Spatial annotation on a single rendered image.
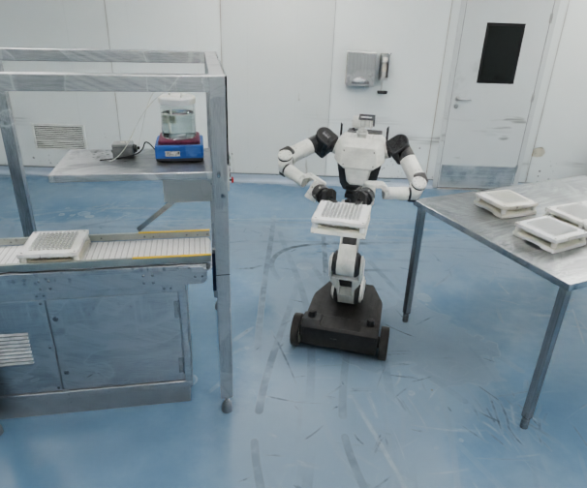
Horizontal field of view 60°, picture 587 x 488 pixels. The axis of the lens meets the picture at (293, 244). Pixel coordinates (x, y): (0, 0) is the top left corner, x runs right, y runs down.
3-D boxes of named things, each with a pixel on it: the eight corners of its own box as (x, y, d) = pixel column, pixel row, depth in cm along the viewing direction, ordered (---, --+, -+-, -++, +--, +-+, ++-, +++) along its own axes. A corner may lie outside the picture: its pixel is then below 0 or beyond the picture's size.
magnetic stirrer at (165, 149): (203, 149, 233) (202, 130, 229) (203, 162, 214) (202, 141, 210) (159, 149, 230) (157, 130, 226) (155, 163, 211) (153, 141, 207)
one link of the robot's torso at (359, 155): (333, 176, 314) (337, 118, 299) (388, 182, 307) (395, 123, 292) (325, 192, 288) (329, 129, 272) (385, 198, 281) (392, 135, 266)
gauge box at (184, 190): (211, 194, 246) (209, 154, 238) (212, 201, 237) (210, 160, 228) (165, 195, 242) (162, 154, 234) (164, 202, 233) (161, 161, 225)
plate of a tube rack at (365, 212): (365, 228, 220) (366, 225, 219) (311, 222, 225) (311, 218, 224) (371, 208, 242) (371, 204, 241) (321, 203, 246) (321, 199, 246)
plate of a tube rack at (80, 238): (89, 232, 238) (88, 228, 237) (77, 257, 216) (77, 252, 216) (34, 234, 234) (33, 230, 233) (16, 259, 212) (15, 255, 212)
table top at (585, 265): (582, 179, 364) (584, 174, 363) (760, 240, 274) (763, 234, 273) (413, 204, 307) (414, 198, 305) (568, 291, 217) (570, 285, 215)
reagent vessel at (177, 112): (197, 132, 225) (195, 88, 217) (197, 139, 212) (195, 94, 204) (162, 132, 223) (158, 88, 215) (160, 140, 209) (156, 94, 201)
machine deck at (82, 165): (209, 155, 238) (209, 147, 236) (212, 181, 204) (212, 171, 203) (71, 158, 227) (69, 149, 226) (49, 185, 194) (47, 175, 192)
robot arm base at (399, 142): (391, 167, 287) (388, 150, 290) (415, 162, 282) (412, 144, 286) (386, 156, 273) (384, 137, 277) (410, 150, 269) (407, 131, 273)
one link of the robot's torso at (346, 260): (330, 276, 295) (343, 204, 309) (360, 281, 292) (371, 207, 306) (328, 269, 281) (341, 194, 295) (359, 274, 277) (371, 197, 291)
